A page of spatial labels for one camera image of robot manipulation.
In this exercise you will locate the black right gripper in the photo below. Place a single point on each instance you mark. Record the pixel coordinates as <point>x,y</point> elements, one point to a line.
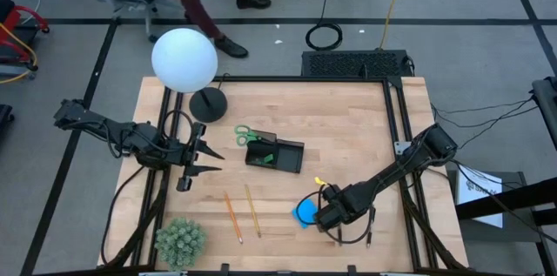
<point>337,197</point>

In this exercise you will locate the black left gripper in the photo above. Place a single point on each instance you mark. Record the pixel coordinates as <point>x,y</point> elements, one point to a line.
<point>180,152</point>

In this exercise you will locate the blue sticky note pad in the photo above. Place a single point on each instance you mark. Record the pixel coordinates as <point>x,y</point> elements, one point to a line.
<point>306,213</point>

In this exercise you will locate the black pen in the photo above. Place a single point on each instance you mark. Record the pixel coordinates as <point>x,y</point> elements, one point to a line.
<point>340,237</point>
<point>370,237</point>

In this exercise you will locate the small green note pad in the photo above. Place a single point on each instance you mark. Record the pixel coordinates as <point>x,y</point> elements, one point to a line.
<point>267,159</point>

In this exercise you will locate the black mesh desk organizer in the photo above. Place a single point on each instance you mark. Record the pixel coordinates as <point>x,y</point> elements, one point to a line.
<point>287,158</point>

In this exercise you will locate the orange pencil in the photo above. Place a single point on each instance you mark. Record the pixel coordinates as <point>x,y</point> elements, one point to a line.
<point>232,217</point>

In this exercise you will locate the yellow pencil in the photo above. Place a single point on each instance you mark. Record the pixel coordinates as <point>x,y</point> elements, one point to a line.
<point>252,210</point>

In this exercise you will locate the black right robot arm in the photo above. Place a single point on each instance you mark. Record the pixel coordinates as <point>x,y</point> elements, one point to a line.
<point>391,167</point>

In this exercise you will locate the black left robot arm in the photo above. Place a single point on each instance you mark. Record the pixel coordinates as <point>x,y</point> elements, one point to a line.
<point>91,121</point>

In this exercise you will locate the green artificial plant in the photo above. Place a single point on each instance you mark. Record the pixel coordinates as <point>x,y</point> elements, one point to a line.
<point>180,243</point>

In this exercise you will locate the white globe desk lamp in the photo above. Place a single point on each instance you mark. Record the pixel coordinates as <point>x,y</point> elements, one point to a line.
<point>185,60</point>

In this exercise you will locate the black perforated metal case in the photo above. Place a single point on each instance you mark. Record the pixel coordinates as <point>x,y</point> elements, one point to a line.
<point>354,63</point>

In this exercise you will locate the white paper sheet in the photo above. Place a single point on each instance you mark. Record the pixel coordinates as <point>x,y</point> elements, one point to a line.
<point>474,193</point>

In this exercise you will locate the black stand beam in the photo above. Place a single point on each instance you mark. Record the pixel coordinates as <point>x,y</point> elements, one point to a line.
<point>500,202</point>

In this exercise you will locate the black caster base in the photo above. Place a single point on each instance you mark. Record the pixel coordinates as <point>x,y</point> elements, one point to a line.
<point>4,115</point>

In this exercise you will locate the black grey equipment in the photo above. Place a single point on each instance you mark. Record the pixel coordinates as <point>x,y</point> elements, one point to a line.
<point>548,102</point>

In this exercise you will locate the red cart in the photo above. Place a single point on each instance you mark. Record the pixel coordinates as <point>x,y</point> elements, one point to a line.
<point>11,17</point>

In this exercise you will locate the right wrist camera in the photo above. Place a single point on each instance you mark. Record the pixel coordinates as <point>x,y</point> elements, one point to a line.
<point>328,219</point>

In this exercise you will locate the black aluminium table frame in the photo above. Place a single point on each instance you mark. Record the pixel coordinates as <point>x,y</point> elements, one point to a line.
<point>304,78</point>

